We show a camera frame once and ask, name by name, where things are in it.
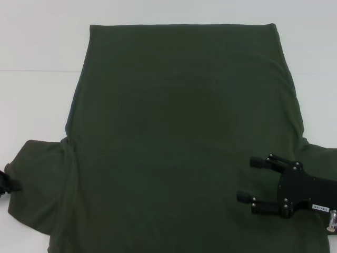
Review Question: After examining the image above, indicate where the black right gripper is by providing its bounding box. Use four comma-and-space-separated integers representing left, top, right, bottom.
236, 153, 337, 218

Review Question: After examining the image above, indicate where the dark green t-shirt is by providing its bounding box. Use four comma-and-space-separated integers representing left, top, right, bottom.
4, 23, 337, 253

